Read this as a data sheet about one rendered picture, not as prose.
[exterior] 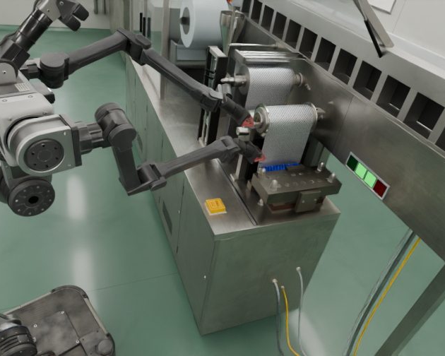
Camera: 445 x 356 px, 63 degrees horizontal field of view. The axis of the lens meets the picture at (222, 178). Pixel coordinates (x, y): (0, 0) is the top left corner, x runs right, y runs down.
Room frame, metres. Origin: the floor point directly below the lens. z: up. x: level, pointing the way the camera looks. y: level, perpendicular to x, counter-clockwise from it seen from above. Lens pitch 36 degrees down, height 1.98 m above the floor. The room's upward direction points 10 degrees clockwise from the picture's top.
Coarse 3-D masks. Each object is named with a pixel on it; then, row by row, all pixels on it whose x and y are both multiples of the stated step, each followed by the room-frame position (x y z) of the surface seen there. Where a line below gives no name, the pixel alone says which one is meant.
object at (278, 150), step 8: (272, 136) 1.45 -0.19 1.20; (280, 136) 1.48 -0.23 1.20; (288, 136) 1.49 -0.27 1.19; (296, 136) 1.51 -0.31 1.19; (304, 136) 1.54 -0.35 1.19; (264, 144) 1.44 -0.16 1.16; (272, 144) 1.46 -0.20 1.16; (280, 144) 1.48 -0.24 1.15; (288, 144) 1.50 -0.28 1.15; (296, 144) 1.52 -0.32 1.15; (304, 144) 1.54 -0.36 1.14; (264, 152) 1.45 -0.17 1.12; (272, 152) 1.47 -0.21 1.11; (280, 152) 1.49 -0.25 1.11; (288, 152) 1.51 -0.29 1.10; (296, 152) 1.53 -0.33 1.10; (264, 160) 1.45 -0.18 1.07; (272, 160) 1.47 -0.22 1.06; (280, 160) 1.49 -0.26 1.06; (288, 160) 1.51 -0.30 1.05; (296, 160) 1.54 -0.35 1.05
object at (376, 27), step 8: (296, 0) 2.10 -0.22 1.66; (352, 0) 1.40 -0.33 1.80; (360, 0) 1.39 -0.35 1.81; (312, 8) 1.96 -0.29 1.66; (360, 8) 1.38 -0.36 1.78; (368, 8) 1.41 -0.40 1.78; (328, 16) 1.83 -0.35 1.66; (368, 16) 1.41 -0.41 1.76; (376, 16) 1.43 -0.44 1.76; (344, 24) 1.72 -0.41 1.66; (368, 24) 1.40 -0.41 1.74; (376, 24) 1.44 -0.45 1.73; (360, 32) 1.62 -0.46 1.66; (376, 32) 1.45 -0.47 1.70; (384, 32) 1.46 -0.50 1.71; (376, 40) 1.43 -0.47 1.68; (384, 40) 1.47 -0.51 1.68; (376, 48) 1.44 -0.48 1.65
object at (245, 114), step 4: (236, 104) 1.43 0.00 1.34; (236, 108) 1.42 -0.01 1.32; (240, 108) 1.43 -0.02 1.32; (232, 112) 1.41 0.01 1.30; (236, 112) 1.41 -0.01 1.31; (240, 112) 1.42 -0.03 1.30; (244, 112) 1.43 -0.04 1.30; (232, 116) 1.41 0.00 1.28; (236, 116) 1.41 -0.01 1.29; (240, 116) 1.42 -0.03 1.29; (244, 116) 1.41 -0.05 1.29; (248, 116) 1.42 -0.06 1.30; (236, 120) 1.43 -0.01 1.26; (240, 120) 1.41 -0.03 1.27; (240, 124) 1.40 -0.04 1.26
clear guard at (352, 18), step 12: (300, 0) 2.04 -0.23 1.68; (312, 0) 1.86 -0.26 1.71; (324, 0) 1.72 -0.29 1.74; (336, 0) 1.59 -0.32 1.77; (348, 0) 1.48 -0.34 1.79; (324, 12) 1.85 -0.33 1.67; (336, 12) 1.71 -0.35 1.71; (348, 12) 1.58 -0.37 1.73; (348, 24) 1.70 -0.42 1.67; (360, 24) 1.57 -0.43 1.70
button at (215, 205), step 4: (208, 200) 1.26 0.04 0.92; (212, 200) 1.27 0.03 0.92; (216, 200) 1.27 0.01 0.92; (220, 200) 1.28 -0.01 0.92; (208, 204) 1.23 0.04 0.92; (212, 204) 1.24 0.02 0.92; (216, 204) 1.24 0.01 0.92; (220, 204) 1.25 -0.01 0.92; (208, 208) 1.22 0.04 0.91; (212, 208) 1.21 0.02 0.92; (216, 208) 1.21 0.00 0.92; (220, 208) 1.22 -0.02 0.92; (224, 208) 1.23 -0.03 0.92; (212, 212) 1.20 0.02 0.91; (216, 212) 1.21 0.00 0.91
